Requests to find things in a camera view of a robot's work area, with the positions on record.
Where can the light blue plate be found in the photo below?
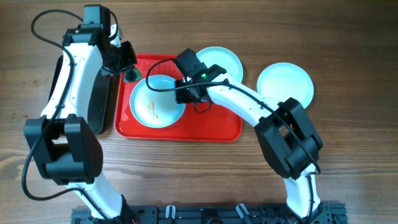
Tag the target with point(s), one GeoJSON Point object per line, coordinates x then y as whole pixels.
{"type": "Point", "coordinates": [154, 109]}
{"type": "Point", "coordinates": [224, 58]}
{"type": "Point", "coordinates": [284, 80]}

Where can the light blue plate front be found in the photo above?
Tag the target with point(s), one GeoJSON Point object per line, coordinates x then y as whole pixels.
{"type": "Point", "coordinates": [284, 80]}

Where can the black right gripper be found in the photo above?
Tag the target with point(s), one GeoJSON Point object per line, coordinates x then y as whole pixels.
{"type": "Point", "coordinates": [181, 97]}

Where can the green yellow sponge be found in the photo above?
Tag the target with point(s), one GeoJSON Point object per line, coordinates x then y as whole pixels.
{"type": "Point", "coordinates": [132, 75]}

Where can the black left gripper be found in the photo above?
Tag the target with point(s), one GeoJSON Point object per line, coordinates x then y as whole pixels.
{"type": "Point", "coordinates": [130, 60]}

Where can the light blue plate back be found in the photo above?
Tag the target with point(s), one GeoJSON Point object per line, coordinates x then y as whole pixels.
{"type": "Point", "coordinates": [224, 58]}

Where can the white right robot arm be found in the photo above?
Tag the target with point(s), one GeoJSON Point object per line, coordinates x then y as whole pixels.
{"type": "Point", "coordinates": [276, 110]}

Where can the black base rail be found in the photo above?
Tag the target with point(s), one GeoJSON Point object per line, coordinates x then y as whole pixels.
{"type": "Point", "coordinates": [267, 213]}

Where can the black water tray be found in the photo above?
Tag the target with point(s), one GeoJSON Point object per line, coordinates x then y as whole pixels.
{"type": "Point", "coordinates": [96, 102]}

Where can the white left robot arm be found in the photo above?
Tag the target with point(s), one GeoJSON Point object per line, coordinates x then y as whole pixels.
{"type": "Point", "coordinates": [62, 144]}

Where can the red plastic tray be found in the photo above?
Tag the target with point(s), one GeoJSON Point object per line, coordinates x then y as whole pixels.
{"type": "Point", "coordinates": [213, 124]}

